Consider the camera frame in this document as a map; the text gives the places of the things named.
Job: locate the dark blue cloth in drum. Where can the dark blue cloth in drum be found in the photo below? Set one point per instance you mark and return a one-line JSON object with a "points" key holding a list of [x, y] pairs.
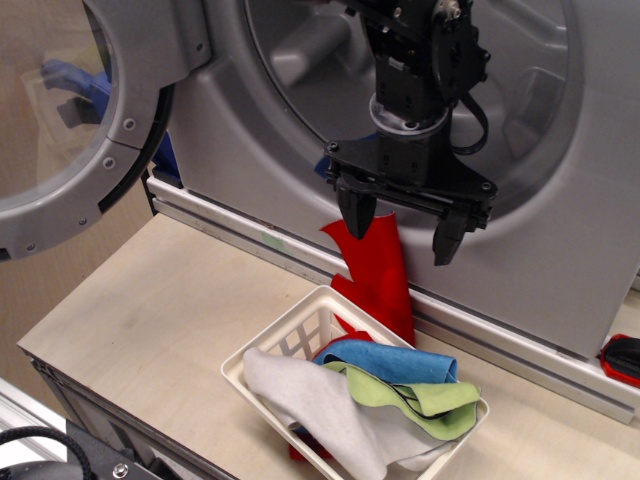
{"points": [[322, 167]]}

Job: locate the grey toy washing machine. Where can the grey toy washing machine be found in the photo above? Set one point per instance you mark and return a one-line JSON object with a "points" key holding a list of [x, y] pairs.
{"points": [[561, 249]]}

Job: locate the red cloth hanging on machine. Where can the red cloth hanging on machine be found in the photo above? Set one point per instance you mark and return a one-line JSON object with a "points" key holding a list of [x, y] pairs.
{"points": [[377, 282]]}

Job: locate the white felt cloth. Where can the white felt cloth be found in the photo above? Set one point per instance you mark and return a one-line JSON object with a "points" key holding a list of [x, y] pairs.
{"points": [[364, 440]]}

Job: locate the light blue felt cloth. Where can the light blue felt cloth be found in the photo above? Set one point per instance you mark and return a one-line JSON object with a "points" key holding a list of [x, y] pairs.
{"points": [[391, 363]]}

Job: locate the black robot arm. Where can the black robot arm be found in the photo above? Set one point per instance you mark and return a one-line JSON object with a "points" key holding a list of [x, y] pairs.
{"points": [[427, 60]]}

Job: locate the grey round washer door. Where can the grey round washer door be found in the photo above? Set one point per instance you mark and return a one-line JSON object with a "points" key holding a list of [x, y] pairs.
{"points": [[57, 182]]}

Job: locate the red black tool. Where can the red black tool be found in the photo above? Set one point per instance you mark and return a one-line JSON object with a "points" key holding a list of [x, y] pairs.
{"points": [[619, 359]]}

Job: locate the blue clamp behind door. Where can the blue clamp behind door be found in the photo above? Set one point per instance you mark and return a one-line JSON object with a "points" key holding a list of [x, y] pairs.
{"points": [[88, 105]]}

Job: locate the green felt cloth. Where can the green felt cloth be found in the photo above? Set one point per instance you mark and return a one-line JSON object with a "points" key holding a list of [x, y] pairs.
{"points": [[445, 411]]}

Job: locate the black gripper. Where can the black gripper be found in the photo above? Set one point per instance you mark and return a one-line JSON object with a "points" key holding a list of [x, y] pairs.
{"points": [[416, 169]]}

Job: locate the black metal bracket with bolt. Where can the black metal bracket with bolt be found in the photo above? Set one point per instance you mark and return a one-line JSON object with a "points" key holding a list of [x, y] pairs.
{"points": [[107, 463]]}

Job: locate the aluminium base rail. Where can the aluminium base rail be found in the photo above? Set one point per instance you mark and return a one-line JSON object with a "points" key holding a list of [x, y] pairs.
{"points": [[580, 380]]}

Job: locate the white plastic laundry basket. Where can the white plastic laundry basket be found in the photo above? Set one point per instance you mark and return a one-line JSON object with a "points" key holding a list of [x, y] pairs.
{"points": [[322, 317]]}

